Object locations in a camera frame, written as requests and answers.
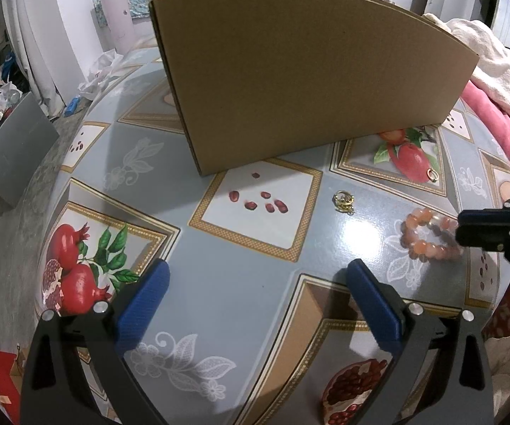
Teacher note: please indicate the grey board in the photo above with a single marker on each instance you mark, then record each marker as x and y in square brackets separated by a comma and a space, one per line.
[15, 150]

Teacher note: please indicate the white curtain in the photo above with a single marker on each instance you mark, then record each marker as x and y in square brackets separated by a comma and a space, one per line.
[37, 44]

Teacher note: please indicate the small blue object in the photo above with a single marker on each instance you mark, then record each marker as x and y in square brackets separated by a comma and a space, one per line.
[72, 105]

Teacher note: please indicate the white blanket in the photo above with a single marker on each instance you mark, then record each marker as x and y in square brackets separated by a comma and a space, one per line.
[489, 53]

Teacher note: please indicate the pink paper roll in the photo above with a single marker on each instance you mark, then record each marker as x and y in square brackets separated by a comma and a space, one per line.
[119, 13]

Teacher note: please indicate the fruit print tablecloth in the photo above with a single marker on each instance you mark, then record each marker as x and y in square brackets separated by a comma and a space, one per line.
[255, 283]

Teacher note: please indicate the small white plastic bag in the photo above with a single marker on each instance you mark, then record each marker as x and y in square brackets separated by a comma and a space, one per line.
[6, 95]

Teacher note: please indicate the pink blanket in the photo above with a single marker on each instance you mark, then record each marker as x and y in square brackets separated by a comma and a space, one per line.
[498, 119]

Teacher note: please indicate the cardboard box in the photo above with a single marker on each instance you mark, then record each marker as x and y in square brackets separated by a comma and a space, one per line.
[303, 75]

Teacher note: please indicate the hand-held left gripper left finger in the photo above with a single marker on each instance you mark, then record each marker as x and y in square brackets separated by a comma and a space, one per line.
[144, 305]

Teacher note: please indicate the large white plastic bag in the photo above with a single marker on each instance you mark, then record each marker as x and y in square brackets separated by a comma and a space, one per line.
[102, 64]

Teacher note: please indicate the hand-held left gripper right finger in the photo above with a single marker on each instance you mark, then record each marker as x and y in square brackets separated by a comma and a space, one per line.
[374, 310]

